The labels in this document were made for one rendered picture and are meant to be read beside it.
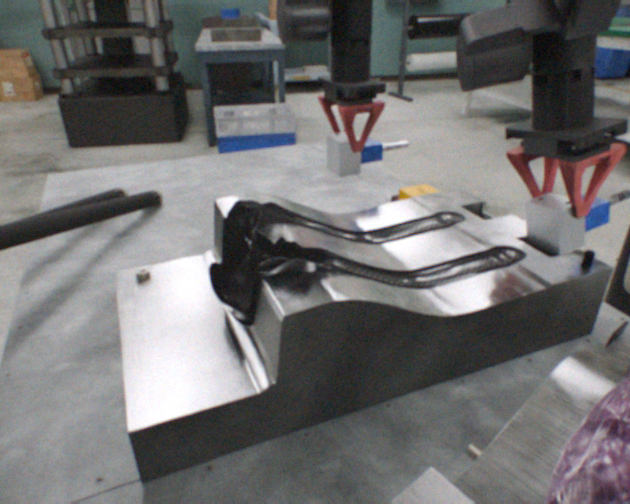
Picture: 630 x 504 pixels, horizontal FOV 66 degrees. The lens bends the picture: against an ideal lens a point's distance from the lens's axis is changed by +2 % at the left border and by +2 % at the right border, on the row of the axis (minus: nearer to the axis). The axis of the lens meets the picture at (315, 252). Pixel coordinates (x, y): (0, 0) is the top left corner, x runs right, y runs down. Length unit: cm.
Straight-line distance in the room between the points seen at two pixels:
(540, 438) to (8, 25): 727
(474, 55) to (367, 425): 37
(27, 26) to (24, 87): 75
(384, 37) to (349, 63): 662
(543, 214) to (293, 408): 35
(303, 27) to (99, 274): 44
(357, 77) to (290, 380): 44
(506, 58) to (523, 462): 36
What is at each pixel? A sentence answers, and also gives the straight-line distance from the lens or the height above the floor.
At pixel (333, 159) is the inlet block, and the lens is 75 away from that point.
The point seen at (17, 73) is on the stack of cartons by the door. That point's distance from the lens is 704.
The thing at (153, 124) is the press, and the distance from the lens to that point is 446.
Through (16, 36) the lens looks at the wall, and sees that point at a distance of 739.
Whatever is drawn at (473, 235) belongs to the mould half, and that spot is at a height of 89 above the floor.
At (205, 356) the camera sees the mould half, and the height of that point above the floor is 86.
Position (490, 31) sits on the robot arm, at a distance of 52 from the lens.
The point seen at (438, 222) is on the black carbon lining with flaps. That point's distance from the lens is 66.
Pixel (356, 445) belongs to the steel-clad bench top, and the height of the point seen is 80.
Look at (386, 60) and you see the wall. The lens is 736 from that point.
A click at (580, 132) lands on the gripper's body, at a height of 103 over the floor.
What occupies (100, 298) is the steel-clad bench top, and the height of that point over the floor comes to 80.
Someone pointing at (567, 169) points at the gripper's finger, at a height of 99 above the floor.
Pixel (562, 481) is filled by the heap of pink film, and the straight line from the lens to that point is 36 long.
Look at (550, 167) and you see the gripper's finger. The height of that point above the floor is 97.
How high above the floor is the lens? 115
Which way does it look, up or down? 29 degrees down
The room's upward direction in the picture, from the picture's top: 1 degrees counter-clockwise
